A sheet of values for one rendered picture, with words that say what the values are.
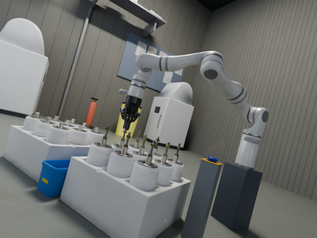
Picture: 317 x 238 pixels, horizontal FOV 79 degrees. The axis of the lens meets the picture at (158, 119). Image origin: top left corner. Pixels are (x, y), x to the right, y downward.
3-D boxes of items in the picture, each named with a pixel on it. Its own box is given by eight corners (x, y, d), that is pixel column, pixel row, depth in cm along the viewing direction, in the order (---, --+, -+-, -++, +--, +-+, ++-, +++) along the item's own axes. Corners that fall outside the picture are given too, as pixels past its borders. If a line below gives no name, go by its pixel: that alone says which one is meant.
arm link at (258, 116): (272, 110, 102) (264, 141, 102) (255, 109, 110) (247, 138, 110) (263, 106, 97) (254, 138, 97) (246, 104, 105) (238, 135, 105)
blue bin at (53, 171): (88, 179, 108) (94, 158, 108) (102, 187, 102) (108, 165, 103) (33, 187, 82) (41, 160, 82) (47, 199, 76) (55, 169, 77)
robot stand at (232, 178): (226, 214, 112) (239, 164, 113) (248, 229, 100) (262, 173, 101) (210, 215, 105) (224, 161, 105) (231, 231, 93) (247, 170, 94)
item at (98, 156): (83, 192, 74) (96, 147, 75) (76, 182, 82) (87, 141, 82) (106, 191, 80) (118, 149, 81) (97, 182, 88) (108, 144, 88)
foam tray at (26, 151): (65, 156, 139) (72, 131, 140) (102, 175, 120) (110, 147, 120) (1, 156, 106) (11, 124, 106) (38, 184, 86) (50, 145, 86)
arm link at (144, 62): (134, 51, 89) (162, 51, 85) (140, 59, 97) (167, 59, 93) (132, 66, 88) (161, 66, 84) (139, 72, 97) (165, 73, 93)
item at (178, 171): (162, 193, 96) (171, 158, 97) (178, 202, 90) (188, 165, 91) (150, 196, 88) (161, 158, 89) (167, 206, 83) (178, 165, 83)
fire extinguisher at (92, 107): (92, 128, 354) (99, 99, 355) (95, 130, 334) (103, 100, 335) (78, 125, 341) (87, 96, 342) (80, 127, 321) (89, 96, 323)
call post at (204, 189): (186, 230, 82) (205, 158, 83) (202, 239, 78) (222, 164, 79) (180, 236, 76) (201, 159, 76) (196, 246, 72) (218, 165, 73)
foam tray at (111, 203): (121, 185, 112) (129, 155, 112) (181, 217, 92) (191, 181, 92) (58, 199, 78) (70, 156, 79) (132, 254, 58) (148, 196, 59)
